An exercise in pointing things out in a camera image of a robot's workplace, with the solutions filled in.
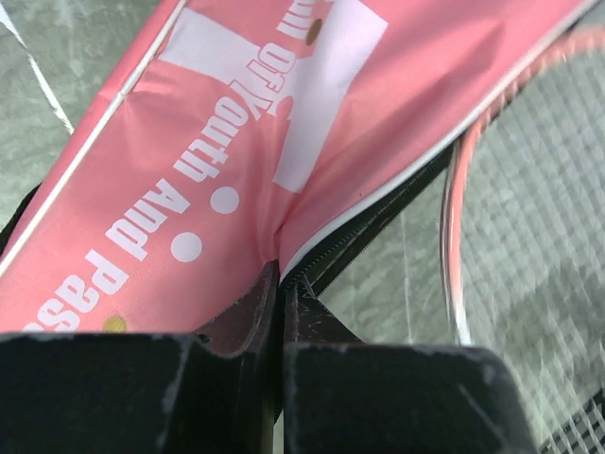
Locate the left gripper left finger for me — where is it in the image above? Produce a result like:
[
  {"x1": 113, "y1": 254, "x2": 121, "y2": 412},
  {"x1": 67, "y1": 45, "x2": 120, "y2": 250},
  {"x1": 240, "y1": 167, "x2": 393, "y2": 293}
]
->
[{"x1": 1, "y1": 262, "x2": 279, "y2": 453}]

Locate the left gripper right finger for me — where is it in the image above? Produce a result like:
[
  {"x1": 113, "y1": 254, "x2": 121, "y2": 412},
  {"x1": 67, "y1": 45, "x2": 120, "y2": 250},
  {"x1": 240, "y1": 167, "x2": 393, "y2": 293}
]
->
[{"x1": 283, "y1": 280, "x2": 537, "y2": 453}]

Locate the pink racket cover bag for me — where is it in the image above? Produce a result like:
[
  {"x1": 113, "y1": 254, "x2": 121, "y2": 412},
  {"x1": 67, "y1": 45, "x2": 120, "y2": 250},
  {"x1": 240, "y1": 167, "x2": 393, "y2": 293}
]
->
[{"x1": 1, "y1": 1, "x2": 588, "y2": 333}]

